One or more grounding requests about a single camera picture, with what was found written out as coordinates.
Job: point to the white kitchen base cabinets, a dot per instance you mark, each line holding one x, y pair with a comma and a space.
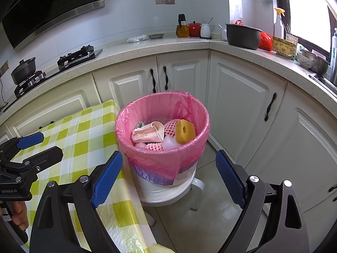
265, 111

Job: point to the crushed paper cup front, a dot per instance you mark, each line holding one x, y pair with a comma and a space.
151, 133

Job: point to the white plastic bag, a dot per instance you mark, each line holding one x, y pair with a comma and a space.
139, 38

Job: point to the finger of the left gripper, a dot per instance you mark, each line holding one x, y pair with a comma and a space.
11, 147
40, 161

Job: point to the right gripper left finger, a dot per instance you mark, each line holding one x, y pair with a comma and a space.
53, 230

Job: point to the white ceramic jar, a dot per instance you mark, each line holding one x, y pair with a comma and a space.
205, 31

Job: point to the red lidded pot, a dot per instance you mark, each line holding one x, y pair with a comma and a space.
194, 29

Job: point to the black gas stove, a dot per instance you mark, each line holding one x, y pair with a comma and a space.
64, 63

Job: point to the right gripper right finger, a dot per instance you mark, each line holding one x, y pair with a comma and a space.
285, 229

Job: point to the red plastic bag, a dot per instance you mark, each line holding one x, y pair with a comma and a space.
266, 41

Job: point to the pink foam net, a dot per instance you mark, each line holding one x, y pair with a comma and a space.
154, 146
170, 127

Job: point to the black range hood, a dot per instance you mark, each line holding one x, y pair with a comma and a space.
28, 19

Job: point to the amber oil bottle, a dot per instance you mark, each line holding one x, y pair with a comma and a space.
182, 29

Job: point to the steel bowl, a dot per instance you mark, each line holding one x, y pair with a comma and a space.
312, 62

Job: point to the yellow sponge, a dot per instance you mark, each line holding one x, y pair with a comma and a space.
184, 132

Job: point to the green striped cloth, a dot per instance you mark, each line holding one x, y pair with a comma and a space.
141, 124

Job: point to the left hand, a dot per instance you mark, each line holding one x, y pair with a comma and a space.
19, 215

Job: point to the white stool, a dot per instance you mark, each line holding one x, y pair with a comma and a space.
154, 195

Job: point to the pink bagged trash bin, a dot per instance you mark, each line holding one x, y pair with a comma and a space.
162, 167

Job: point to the white foam sheet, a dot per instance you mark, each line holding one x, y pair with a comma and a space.
169, 143

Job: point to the white spray bottle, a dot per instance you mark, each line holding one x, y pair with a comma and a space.
279, 28

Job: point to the wall power socket left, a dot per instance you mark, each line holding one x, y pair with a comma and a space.
4, 68

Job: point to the small grey dish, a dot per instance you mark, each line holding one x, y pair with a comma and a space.
156, 36

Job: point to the black cooking pot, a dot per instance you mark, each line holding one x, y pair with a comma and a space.
24, 70

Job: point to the dark grey inner pot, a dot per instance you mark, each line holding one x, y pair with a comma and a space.
243, 36

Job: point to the yellow patterned bowl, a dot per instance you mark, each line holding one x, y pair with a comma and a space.
284, 48

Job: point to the green checkered tablecloth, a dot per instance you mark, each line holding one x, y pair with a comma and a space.
87, 139

